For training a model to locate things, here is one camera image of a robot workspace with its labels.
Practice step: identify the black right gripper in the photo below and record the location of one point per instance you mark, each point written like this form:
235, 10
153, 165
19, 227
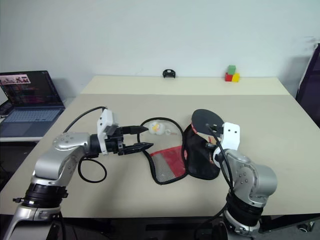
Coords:
219, 131

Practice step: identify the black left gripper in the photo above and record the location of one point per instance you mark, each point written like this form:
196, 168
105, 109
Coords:
115, 145

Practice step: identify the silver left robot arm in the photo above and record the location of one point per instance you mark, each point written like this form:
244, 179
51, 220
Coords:
62, 155

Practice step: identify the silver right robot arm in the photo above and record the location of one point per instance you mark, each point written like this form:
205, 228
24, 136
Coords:
250, 175

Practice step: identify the white printed table tennis ball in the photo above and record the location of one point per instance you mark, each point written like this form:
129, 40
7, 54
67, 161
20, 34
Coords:
156, 127

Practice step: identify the black red mesh paddle case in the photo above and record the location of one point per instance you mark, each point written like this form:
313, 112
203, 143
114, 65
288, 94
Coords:
200, 162

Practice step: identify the red cube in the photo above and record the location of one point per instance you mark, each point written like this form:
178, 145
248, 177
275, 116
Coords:
227, 77

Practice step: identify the yellow cube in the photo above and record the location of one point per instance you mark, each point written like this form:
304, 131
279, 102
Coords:
236, 77

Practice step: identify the green cube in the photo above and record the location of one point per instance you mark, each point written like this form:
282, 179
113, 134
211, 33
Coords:
231, 69

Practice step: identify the small black clip object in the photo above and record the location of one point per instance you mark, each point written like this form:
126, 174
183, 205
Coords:
169, 74

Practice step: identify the open blue laptop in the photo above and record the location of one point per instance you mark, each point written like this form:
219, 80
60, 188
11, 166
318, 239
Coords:
30, 117

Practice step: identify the white side desk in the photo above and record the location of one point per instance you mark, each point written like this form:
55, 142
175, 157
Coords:
20, 139

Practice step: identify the grey caster wheel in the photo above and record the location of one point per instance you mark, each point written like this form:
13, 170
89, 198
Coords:
307, 226

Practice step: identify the black device beside laptop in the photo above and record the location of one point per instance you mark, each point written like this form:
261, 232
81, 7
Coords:
5, 108

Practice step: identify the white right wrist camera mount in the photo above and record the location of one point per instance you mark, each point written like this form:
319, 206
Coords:
231, 137

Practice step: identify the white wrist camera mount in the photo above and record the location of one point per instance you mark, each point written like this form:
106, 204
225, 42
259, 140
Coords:
106, 120
231, 137

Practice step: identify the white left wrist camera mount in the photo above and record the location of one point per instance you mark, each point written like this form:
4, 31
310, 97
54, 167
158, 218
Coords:
106, 120

